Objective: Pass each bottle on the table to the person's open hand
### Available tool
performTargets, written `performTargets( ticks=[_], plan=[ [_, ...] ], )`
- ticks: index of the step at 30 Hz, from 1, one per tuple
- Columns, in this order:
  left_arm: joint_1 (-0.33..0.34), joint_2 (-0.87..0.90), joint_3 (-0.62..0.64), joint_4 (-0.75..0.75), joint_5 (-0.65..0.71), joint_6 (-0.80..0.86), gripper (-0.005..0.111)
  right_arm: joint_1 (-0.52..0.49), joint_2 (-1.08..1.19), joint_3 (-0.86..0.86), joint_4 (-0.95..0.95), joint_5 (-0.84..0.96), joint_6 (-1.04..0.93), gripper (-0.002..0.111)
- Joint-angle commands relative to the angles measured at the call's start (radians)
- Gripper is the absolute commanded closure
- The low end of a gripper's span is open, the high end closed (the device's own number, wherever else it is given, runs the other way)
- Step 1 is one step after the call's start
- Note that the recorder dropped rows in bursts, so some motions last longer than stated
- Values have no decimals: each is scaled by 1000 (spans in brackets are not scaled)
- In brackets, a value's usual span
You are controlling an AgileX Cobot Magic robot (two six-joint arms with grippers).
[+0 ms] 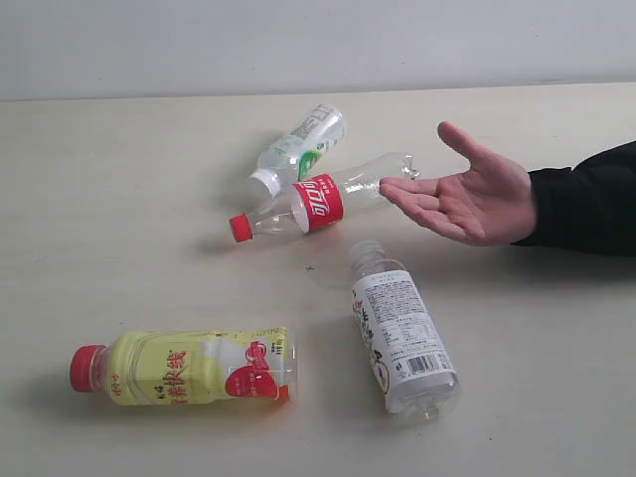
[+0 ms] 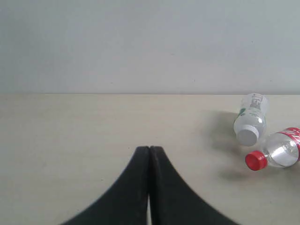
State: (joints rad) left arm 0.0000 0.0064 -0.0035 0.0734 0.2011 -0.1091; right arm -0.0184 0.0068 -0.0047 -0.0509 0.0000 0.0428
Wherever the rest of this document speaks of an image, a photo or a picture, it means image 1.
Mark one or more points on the person's open hand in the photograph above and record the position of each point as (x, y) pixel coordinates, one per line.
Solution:
(491, 203)

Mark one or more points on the clear cola bottle red label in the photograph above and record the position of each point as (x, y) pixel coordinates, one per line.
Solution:
(321, 201)

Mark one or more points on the clear bottle white text label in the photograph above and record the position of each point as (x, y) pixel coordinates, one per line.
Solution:
(407, 355)

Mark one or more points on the clear bottle green kiwi label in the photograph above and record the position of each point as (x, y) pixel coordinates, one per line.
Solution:
(290, 158)

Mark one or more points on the yellow label bottle red cap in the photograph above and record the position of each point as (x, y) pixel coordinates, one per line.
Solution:
(195, 367)

